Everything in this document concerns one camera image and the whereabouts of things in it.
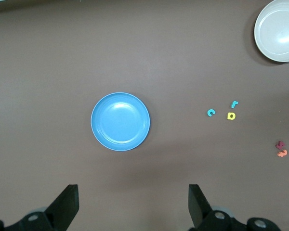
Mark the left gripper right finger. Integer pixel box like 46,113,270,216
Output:
188,184,235,231

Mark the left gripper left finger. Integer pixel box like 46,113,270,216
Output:
19,184,80,231

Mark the blue plate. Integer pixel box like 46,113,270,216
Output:
91,92,151,152

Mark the beige plate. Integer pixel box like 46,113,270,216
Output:
254,0,289,63

